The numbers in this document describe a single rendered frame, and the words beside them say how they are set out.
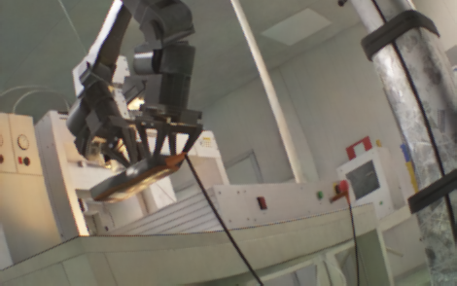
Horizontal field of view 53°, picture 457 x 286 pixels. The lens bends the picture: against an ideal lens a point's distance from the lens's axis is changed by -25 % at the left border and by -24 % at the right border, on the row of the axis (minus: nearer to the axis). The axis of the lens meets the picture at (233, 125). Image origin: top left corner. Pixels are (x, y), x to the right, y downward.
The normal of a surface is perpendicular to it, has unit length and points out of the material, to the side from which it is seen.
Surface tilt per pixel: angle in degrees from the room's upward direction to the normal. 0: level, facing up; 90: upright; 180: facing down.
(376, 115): 90
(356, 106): 90
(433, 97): 90
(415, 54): 90
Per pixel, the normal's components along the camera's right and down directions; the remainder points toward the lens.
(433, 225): -0.69, 0.00
